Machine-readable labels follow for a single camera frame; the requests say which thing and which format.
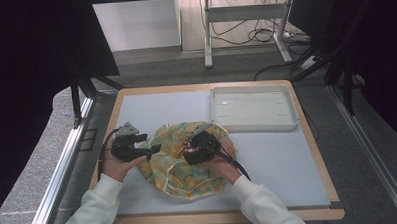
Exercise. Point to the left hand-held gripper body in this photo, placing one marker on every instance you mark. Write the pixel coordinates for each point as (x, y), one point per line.
(124, 146)

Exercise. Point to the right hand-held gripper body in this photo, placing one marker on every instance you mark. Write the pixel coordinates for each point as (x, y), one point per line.
(202, 147)

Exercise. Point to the green yellow patterned cloth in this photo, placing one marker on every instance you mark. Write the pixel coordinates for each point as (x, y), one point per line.
(175, 176)

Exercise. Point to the person's left hand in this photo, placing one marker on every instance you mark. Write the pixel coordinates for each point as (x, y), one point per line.
(116, 168)

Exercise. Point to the person's right hand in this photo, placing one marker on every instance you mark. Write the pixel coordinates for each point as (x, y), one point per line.
(223, 166)

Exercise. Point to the white plastic tray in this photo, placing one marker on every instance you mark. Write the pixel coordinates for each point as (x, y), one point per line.
(253, 108)

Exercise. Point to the black metal stand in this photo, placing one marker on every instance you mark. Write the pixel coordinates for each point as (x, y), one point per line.
(76, 99)
(347, 83)

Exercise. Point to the grey table mat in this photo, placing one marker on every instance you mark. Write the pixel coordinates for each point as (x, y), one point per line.
(275, 169)

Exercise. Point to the black curtain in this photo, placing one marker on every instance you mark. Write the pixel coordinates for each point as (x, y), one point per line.
(381, 52)
(25, 81)

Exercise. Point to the white power strip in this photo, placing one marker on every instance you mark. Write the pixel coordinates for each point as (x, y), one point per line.
(309, 62)

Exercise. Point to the white metal desk frame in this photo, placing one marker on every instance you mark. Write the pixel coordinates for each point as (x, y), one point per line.
(243, 13)

